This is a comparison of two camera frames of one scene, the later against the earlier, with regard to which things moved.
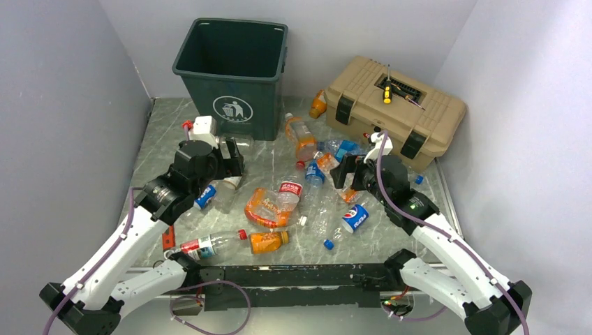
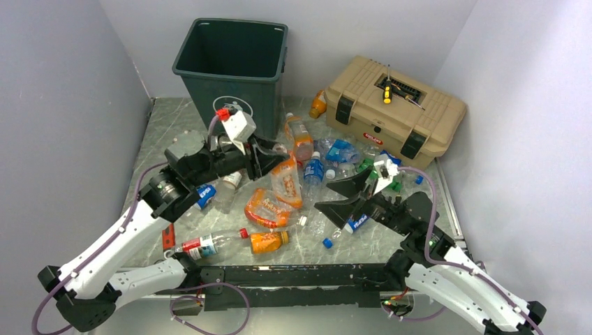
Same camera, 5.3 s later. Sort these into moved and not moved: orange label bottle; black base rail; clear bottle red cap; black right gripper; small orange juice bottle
Moved: orange label bottle; black right gripper
Not moved: small orange juice bottle; black base rail; clear bottle red cap
